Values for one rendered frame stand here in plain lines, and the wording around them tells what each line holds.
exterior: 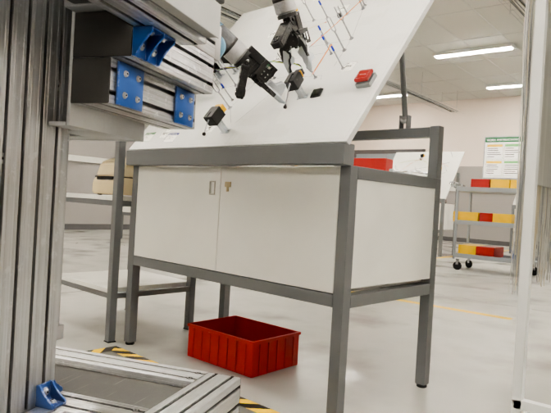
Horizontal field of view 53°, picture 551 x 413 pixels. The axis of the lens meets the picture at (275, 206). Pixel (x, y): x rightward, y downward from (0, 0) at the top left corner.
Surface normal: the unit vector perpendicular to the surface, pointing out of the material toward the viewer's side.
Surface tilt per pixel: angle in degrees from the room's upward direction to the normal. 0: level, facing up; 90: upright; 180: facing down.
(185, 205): 90
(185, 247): 90
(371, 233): 90
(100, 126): 90
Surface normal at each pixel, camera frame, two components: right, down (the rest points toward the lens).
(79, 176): 0.78, 0.05
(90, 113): 0.94, 0.06
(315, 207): -0.68, -0.04
